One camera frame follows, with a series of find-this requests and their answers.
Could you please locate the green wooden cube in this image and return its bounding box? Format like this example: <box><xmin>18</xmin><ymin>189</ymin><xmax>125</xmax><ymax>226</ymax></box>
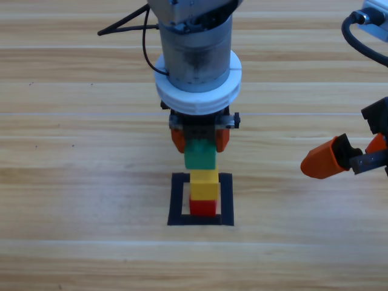
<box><xmin>184</xmin><ymin>139</ymin><xmax>218</xmax><ymax>170</ymax></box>

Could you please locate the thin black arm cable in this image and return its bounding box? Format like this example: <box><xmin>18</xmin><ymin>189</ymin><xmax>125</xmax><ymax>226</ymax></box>
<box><xmin>142</xmin><ymin>8</ymin><xmax>170</xmax><ymax>76</ymax></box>

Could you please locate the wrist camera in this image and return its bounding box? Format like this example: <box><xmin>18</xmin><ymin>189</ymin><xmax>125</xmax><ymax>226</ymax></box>
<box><xmin>359</xmin><ymin>0</ymin><xmax>388</xmax><ymax>42</ymax></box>

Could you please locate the black tape square outline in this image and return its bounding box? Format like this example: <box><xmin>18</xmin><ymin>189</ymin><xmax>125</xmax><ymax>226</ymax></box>
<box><xmin>167</xmin><ymin>172</ymin><xmax>235</xmax><ymax>227</ymax></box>

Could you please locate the red wooden cube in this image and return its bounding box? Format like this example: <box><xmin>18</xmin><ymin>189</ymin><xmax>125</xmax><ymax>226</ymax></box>
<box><xmin>189</xmin><ymin>198</ymin><xmax>218</xmax><ymax>217</ymax></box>

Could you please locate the yellow wooden cube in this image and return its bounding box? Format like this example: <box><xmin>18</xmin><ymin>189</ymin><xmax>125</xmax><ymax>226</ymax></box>
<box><xmin>190</xmin><ymin>169</ymin><xmax>219</xmax><ymax>201</ymax></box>

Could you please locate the thick black camera cable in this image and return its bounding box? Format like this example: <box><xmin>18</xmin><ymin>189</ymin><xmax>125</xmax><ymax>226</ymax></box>
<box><xmin>341</xmin><ymin>10</ymin><xmax>388</xmax><ymax>68</ymax></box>

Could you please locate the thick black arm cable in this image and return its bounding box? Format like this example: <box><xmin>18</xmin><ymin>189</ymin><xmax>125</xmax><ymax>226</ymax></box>
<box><xmin>97</xmin><ymin>5</ymin><xmax>161</xmax><ymax>36</ymax></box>

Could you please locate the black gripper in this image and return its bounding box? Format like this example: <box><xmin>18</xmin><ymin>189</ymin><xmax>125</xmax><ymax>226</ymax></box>
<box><xmin>160</xmin><ymin>101</ymin><xmax>242</xmax><ymax>153</ymax></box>
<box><xmin>299</xmin><ymin>96</ymin><xmax>388</xmax><ymax>180</ymax></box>

